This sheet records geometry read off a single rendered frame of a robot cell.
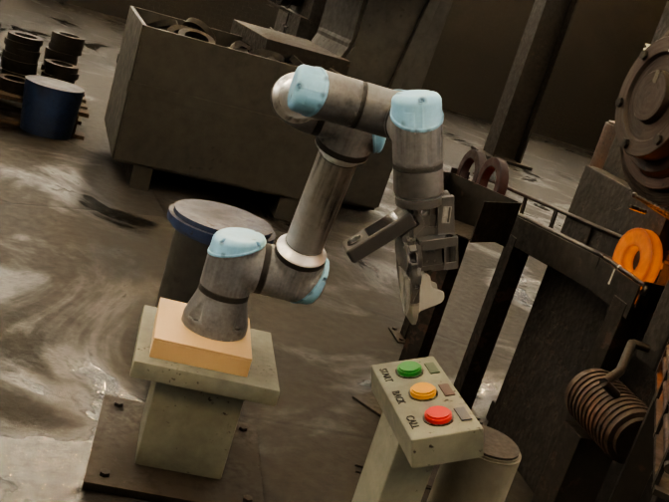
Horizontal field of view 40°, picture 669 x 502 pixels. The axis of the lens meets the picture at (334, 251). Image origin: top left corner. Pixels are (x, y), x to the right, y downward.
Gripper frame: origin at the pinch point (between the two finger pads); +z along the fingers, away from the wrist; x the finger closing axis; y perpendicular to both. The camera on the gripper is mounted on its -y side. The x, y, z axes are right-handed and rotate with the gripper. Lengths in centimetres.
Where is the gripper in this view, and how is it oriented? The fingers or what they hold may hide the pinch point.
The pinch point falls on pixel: (408, 317)
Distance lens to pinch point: 145.3
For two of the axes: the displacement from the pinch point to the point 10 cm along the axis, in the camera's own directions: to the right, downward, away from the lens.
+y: 9.8, -1.2, 1.8
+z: 0.5, 9.3, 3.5
